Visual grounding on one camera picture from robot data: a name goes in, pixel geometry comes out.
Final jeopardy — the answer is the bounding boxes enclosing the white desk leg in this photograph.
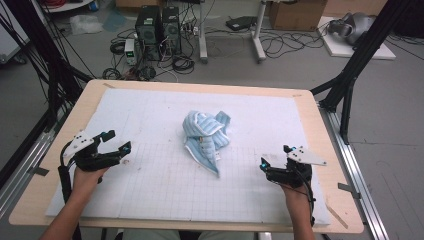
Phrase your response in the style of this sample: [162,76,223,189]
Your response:
[251,0,268,64]
[197,0,210,65]

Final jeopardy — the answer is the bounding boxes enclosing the clear plastic bag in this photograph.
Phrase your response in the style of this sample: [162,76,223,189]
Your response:
[69,14,105,36]

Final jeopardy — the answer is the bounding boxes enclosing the wooden table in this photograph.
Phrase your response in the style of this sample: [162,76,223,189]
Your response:
[8,78,365,235]

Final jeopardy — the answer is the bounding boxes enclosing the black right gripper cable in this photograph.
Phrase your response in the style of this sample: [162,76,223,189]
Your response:
[292,165,317,228]

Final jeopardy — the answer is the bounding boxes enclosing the black tape strip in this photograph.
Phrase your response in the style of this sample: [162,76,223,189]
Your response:
[27,165,50,178]
[337,181,362,201]

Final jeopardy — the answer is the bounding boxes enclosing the slim black computer tower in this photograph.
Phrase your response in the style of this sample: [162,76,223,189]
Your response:
[161,6,183,56]

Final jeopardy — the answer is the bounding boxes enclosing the black frame stand with cables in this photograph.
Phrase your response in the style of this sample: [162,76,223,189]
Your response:
[0,0,95,135]

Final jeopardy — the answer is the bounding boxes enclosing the large black computer tower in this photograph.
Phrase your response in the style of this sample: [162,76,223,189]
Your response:
[134,5,164,62]

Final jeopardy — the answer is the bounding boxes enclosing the large cardboard box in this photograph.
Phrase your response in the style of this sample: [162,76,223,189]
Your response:
[267,0,328,32]

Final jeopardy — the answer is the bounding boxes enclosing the blue striped towel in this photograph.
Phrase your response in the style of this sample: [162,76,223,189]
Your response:
[181,110,232,178]

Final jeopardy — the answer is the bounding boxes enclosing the white cabinet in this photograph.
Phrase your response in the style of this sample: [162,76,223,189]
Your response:
[0,5,30,65]

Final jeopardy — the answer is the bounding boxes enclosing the white bench power supply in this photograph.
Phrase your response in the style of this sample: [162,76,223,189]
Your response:
[123,37,139,66]

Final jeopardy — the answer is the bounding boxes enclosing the person's left hand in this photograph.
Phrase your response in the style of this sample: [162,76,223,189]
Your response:
[71,165,110,202]

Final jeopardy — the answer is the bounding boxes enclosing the white floor board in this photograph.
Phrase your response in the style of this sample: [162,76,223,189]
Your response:
[316,15,397,61]

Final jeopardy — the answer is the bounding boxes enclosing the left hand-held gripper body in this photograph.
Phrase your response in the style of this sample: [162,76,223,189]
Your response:
[61,130,123,173]

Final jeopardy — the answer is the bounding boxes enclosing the coiled black cable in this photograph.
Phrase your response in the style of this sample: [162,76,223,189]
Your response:
[170,54,196,76]

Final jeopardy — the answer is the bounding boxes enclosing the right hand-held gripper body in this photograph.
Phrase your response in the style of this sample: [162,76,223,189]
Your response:
[265,145,328,189]

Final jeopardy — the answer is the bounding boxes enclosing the thin wooden strip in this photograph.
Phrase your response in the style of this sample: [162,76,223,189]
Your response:
[324,202,350,230]

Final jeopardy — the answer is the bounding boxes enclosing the loose black floor cables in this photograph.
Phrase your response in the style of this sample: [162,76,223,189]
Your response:
[259,27,327,58]

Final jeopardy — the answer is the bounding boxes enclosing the white grid mat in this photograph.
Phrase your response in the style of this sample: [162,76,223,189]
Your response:
[45,87,332,227]

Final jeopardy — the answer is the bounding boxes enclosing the person's right hand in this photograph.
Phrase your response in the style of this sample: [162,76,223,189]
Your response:
[280,179,315,215]

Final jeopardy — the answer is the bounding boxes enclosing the aluminium rail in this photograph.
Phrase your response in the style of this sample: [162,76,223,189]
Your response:
[0,129,57,219]
[319,107,390,240]

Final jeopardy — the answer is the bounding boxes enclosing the flat black device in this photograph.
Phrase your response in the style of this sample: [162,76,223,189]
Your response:
[225,15,258,32]

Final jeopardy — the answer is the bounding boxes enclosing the grey headset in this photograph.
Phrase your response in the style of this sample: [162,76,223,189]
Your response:
[327,12,377,47]

